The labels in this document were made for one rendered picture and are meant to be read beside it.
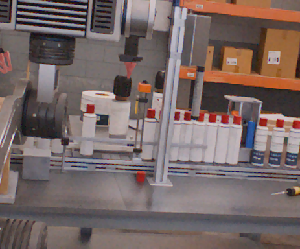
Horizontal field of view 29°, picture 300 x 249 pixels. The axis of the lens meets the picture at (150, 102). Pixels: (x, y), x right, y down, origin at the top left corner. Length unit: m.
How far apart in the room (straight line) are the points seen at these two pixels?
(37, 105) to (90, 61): 5.08
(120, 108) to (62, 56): 0.88
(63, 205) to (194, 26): 0.79
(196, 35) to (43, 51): 0.67
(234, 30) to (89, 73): 1.77
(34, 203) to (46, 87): 0.41
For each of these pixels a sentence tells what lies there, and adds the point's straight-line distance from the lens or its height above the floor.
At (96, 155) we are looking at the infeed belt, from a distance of 2.30.
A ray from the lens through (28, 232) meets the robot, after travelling 1.33.
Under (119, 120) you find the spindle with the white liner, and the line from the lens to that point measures 2.53.
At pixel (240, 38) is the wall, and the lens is 6.82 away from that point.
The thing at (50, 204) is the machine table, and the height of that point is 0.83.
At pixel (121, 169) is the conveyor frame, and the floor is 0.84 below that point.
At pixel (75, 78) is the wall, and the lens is 6.80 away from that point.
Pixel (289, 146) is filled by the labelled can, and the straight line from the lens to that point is 2.49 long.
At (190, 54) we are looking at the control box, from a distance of 2.11.
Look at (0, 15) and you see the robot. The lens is 1.69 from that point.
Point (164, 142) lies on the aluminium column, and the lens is 2.17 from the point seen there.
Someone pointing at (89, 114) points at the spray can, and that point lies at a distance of 2.25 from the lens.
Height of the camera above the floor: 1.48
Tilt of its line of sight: 9 degrees down
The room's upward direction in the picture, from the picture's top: 6 degrees clockwise
